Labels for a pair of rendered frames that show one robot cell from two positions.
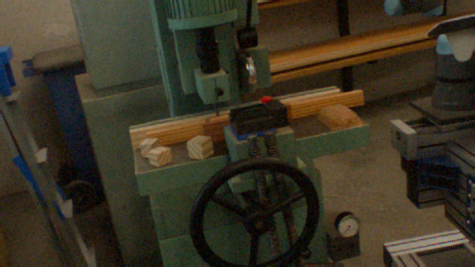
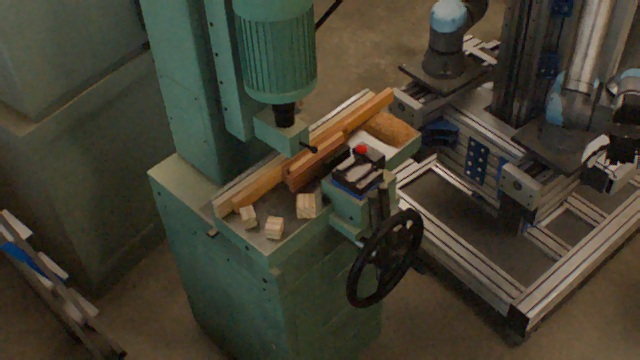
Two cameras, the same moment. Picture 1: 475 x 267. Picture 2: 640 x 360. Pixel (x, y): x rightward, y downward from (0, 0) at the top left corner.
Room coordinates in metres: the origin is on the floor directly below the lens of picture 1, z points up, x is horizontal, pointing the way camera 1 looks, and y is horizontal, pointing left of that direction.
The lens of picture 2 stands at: (0.16, 0.68, 2.12)
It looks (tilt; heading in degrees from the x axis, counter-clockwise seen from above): 45 degrees down; 327
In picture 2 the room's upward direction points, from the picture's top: 3 degrees counter-clockwise
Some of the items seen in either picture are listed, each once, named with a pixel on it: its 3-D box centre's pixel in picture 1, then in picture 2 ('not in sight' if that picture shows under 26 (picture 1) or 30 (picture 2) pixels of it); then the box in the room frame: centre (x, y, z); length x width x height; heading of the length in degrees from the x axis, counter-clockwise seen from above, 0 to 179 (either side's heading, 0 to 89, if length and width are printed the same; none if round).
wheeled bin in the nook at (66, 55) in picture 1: (93, 121); not in sight; (3.00, 0.93, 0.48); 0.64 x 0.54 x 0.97; 111
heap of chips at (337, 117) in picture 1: (338, 113); (389, 125); (1.24, -0.26, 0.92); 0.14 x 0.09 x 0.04; 11
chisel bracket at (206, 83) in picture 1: (212, 86); (281, 132); (1.29, 0.06, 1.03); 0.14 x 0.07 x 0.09; 11
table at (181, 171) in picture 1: (253, 151); (335, 186); (1.18, -0.02, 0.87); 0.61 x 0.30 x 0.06; 101
